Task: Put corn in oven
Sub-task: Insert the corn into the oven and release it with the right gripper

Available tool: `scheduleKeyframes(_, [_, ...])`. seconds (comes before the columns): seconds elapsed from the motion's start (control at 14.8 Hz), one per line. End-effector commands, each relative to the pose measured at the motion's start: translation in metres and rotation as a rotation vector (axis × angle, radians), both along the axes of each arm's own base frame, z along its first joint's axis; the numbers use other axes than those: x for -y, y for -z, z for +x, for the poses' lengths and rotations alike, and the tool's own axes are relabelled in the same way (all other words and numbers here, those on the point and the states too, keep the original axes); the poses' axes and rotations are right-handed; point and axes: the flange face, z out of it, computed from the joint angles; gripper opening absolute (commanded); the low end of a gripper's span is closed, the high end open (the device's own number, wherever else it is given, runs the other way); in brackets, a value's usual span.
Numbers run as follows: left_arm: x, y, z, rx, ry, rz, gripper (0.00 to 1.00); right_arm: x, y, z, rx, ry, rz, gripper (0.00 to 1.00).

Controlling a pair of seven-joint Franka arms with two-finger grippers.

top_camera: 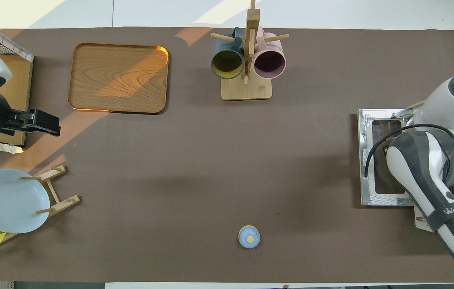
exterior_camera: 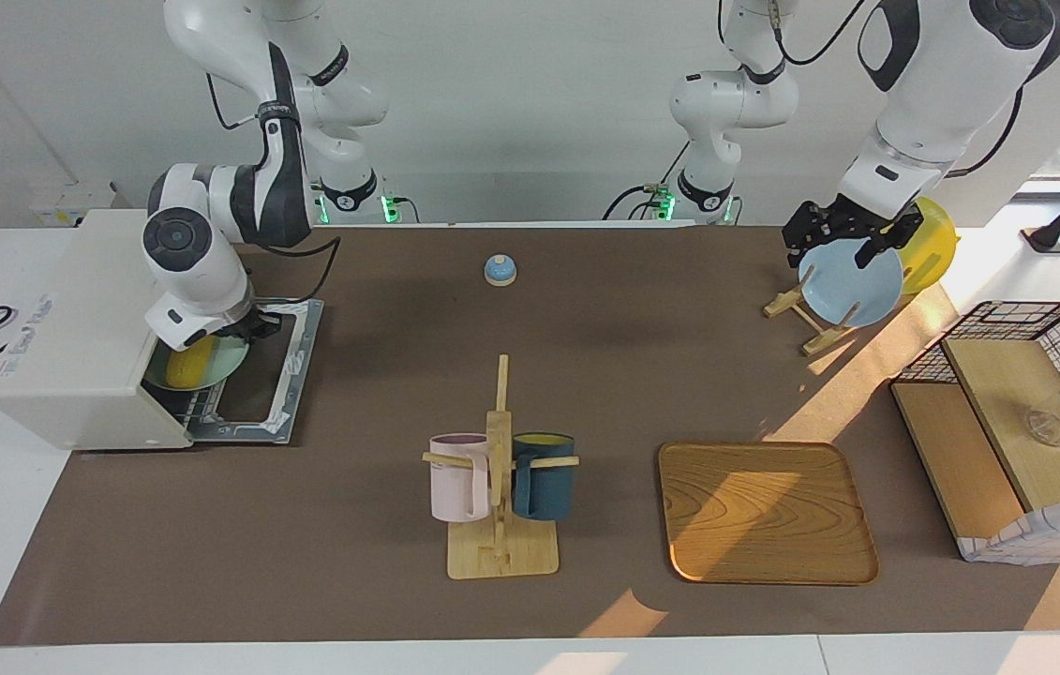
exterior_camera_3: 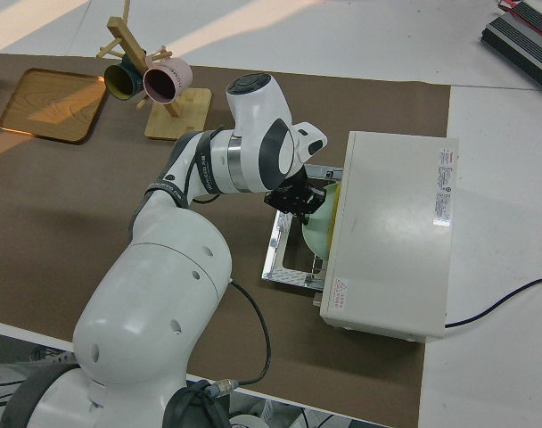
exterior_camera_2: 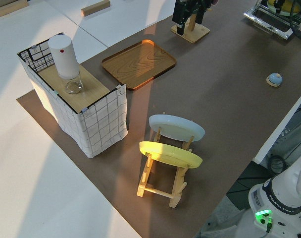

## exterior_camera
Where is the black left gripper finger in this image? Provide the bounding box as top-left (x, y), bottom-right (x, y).
top-left (781, 204), bottom-right (819, 273)
top-left (856, 220), bottom-right (924, 271)

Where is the pale green plate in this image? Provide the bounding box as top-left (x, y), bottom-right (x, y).
top-left (143, 335), bottom-right (252, 391)

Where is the yellow corn cob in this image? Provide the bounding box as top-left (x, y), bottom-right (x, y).
top-left (165, 337), bottom-right (220, 390)

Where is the white toaster oven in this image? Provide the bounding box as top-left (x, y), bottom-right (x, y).
top-left (0, 208), bottom-right (324, 453)

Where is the yellow plate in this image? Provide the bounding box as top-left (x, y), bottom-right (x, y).
top-left (895, 197), bottom-right (958, 295)

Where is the light blue plate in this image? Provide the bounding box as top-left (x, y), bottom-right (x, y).
top-left (798, 239), bottom-right (905, 328)

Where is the wooden plate rack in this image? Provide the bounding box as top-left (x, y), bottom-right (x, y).
top-left (763, 267), bottom-right (863, 357)

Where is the brown table mat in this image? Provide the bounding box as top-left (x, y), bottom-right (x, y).
top-left (0, 225), bottom-right (1060, 648)

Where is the pink mug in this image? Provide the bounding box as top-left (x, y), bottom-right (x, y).
top-left (428, 433), bottom-right (493, 523)

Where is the wooden serving tray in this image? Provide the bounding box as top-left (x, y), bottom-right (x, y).
top-left (658, 441), bottom-right (880, 586)

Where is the dark blue mug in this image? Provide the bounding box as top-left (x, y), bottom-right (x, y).
top-left (511, 432), bottom-right (576, 521)

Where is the wooden mug rack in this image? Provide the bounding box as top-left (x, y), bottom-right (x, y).
top-left (423, 354), bottom-right (580, 580)

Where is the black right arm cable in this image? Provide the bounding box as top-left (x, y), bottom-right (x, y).
top-left (206, 70), bottom-right (343, 306)

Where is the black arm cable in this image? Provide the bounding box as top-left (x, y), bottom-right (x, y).
top-left (720, 0), bottom-right (1060, 188)
top-left (206, 70), bottom-right (343, 306)

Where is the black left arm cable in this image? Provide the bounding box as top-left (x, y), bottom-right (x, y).
top-left (720, 0), bottom-right (1060, 188)

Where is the black right base cable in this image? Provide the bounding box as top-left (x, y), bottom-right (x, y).
top-left (380, 192), bottom-right (423, 226)

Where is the black base cable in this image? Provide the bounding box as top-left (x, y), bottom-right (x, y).
top-left (603, 141), bottom-right (692, 222)
top-left (380, 192), bottom-right (423, 226)

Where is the black left base cable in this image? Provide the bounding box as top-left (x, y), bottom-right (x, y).
top-left (603, 141), bottom-right (692, 222)

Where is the white wall box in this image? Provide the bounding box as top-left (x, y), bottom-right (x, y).
top-left (28, 181), bottom-right (132, 229)

